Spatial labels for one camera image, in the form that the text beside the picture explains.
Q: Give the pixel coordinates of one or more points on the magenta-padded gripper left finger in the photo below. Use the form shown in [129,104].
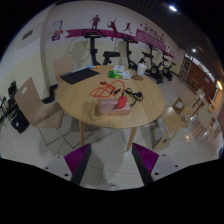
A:
[77,160]

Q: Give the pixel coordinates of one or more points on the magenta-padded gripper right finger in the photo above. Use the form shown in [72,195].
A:
[146,160]

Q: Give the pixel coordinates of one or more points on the light wooden chair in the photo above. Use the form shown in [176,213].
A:
[170,118]
[63,68]
[30,100]

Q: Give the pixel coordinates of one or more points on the pink power strip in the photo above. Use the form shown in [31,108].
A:
[106,107]

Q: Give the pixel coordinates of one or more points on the black bag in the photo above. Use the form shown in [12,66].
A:
[20,121]

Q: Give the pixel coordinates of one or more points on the group of wooden chairs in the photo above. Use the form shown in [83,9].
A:
[203,110]

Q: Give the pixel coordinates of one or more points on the round brown coaster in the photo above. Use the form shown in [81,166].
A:
[136,78]

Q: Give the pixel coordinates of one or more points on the black exercise bike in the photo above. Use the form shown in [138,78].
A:
[155,70]
[128,50]
[167,71]
[94,50]

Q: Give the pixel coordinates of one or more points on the white plastic jug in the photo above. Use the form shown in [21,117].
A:
[141,69]

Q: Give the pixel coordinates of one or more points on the green wet wipes pack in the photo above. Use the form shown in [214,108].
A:
[115,74]

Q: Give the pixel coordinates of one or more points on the white tissue pack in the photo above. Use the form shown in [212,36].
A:
[118,68]

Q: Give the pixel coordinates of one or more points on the brown wooden cabinet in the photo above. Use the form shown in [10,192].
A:
[198,75]

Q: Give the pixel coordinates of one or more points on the round ceiling light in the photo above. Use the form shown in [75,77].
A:
[172,8]
[194,50]

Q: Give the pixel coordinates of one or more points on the magenta sports wall banner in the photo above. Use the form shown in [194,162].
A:
[100,33]

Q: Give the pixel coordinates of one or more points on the wall poster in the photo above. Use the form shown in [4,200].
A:
[57,30]

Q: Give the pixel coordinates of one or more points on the small grey wall sign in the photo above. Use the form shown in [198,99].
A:
[27,34]

